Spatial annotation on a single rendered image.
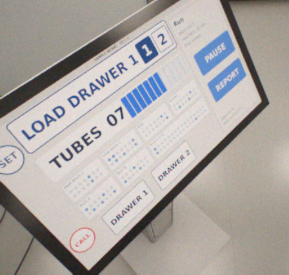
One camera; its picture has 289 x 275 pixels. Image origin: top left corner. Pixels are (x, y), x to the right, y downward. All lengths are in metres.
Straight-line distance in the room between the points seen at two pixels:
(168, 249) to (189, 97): 1.04
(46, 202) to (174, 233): 1.07
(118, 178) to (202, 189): 1.14
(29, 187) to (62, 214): 0.06
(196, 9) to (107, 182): 0.34
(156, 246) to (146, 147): 1.01
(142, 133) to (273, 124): 1.47
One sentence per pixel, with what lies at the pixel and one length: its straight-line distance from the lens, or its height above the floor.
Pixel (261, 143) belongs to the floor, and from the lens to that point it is 1.75.
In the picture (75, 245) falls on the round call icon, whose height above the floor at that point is 1.02.
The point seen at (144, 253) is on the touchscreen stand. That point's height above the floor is 0.04.
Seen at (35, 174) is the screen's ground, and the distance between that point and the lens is 0.40.
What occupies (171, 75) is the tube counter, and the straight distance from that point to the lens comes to 0.47.
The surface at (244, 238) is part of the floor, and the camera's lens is 1.51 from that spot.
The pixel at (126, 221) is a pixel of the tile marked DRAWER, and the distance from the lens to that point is 0.47.
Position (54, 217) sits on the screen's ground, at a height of 1.06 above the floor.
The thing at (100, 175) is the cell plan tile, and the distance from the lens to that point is 0.42.
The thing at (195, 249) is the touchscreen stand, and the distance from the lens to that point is 1.43.
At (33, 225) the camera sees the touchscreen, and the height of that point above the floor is 1.07.
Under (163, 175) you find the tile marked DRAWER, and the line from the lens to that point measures 0.48.
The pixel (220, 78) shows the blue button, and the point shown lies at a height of 1.06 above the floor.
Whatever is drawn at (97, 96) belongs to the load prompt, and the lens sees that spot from 0.41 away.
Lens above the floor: 1.44
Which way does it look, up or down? 57 degrees down
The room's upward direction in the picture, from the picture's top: 9 degrees counter-clockwise
